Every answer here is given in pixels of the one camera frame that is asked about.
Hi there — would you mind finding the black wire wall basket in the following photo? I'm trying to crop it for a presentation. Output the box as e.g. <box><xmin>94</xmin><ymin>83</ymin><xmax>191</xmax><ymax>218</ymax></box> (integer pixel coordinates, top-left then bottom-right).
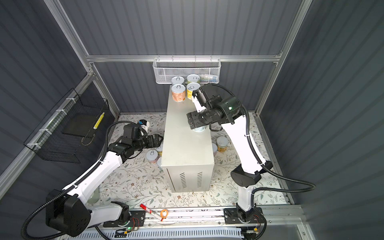
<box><xmin>24</xmin><ymin>85</ymin><xmax>115</xmax><ymax>164</ymax></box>

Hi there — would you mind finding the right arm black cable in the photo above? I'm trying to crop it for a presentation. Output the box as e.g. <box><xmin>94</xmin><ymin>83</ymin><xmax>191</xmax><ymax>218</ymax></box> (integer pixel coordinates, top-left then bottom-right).
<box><xmin>209</xmin><ymin>83</ymin><xmax>316</xmax><ymax>205</ymax></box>

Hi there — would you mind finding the silver top can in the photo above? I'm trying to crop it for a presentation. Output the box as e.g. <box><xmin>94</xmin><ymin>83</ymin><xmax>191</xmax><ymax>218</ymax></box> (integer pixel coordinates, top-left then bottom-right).
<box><xmin>193</xmin><ymin>126</ymin><xmax>207</xmax><ymax>133</ymax></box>

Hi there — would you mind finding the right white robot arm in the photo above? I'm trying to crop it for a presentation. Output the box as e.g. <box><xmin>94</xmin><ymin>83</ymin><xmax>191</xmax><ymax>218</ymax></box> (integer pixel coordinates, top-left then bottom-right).
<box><xmin>187</xmin><ymin>84</ymin><xmax>273</xmax><ymax>223</ymax></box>

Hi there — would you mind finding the plastic lid tall can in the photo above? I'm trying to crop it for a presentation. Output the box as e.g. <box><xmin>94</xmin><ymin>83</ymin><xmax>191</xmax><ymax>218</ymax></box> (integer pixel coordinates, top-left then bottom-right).
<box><xmin>217</xmin><ymin>136</ymin><xmax>229</xmax><ymax>153</ymax></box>

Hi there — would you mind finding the teal label can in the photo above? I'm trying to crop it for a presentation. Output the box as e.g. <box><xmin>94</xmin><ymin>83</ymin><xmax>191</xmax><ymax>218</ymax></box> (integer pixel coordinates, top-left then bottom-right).
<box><xmin>171</xmin><ymin>76</ymin><xmax>185</xmax><ymax>85</ymax></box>

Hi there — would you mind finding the red white marker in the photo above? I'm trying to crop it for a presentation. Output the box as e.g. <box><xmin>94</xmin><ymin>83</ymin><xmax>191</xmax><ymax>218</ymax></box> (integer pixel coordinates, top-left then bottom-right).
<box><xmin>140</xmin><ymin>204</ymin><xmax>164</xmax><ymax>222</ymax></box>

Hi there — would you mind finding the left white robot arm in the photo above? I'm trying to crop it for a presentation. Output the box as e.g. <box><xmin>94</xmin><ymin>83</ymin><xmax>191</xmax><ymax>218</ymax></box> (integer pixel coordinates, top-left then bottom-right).
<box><xmin>46</xmin><ymin>121</ymin><xmax>164</xmax><ymax>237</ymax></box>

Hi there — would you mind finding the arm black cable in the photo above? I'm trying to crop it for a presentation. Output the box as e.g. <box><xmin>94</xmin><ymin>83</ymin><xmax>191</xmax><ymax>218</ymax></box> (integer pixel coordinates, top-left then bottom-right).
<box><xmin>209</xmin><ymin>83</ymin><xmax>316</xmax><ymax>205</ymax></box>
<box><xmin>20</xmin><ymin>120</ymin><xmax>148</xmax><ymax>240</ymax></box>

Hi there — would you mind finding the tube in white basket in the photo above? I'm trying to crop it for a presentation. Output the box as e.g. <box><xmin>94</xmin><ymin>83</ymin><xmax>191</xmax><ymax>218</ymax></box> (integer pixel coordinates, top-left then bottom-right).
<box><xmin>200</xmin><ymin>74</ymin><xmax>219</xmax><ymax>83</ymax></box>

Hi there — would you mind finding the green label can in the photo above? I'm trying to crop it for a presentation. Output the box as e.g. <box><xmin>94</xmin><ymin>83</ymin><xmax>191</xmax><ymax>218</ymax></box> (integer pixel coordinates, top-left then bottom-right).
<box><xmin>187</xmin><ymin>74</ymin><xmax>201</xmax><ymax>84</ymax></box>

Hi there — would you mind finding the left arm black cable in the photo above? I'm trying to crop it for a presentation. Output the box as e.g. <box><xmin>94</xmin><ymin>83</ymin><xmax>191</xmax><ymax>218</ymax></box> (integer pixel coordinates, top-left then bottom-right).
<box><xmin>20</xmin><ymin>120</ymin><xmax>148</xmax><ymax>240</ymax></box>

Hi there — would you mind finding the orange ring tool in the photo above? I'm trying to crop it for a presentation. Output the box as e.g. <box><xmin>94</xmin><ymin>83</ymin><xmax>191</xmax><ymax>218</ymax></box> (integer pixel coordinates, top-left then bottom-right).
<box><xmin>160</xmin><ymin>209</ymin><xmax>169</xmax><ymax>219</ymax></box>

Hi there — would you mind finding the dark red label can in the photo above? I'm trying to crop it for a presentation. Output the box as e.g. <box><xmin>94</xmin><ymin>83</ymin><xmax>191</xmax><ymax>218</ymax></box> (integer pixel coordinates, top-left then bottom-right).
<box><xmin>212</xmin><ymin>143</ymin><xmax>218</xmax><ymax>156</ymax></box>

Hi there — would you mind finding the beige metal cabinet counter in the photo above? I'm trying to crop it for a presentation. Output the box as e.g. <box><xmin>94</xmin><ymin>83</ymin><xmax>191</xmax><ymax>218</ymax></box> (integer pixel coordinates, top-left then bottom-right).
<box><xmin>161</xmin><ymin>90</ymin><xmax>215</xmax><ymax>193</ymax></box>

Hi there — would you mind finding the white wire mesh basket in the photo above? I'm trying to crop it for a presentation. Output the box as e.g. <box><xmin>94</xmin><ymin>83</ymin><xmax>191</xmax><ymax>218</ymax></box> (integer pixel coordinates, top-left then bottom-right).
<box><xmin>153</xmin><ymin>59</ymin><xmax>222</xmax><ymax>85</ymax></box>

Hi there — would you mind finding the orange label can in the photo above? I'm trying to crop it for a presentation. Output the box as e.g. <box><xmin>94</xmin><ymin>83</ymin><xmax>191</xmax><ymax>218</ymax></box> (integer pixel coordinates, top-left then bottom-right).
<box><xmin>171</xmin><ymin>84</ymin><xmax>186</xmax><ymax>103</ymax></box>

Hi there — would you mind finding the floral table mat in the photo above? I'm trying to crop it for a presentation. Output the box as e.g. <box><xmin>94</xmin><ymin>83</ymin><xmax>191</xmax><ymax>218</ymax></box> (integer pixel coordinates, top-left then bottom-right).
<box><xmin>89</xmin><ymin>112</ymin><xmax>288</xmax><ymax>209</ymax></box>

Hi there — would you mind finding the yellow highlighter pen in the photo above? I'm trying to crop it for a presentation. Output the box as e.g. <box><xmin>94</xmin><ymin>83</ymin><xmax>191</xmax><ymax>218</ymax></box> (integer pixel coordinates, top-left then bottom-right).
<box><xmin>93</xmin><ymin>112</ymin><xmax>105</xmax><ymax>130</ymax></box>

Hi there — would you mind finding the pink label can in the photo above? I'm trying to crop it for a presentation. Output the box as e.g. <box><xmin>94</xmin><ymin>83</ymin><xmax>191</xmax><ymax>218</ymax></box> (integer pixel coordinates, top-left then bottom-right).
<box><xmin>146</xmin><ymin>150</ymin><xmax>159</xmax><ymax>164</ymax></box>

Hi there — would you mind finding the yellow label can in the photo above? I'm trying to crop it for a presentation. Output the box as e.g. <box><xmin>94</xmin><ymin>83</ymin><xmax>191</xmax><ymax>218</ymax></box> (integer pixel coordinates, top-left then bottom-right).
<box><xmin>186</xmin><ymin>83</ymin><xmax>200</xmax><ymax>100</ymax></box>

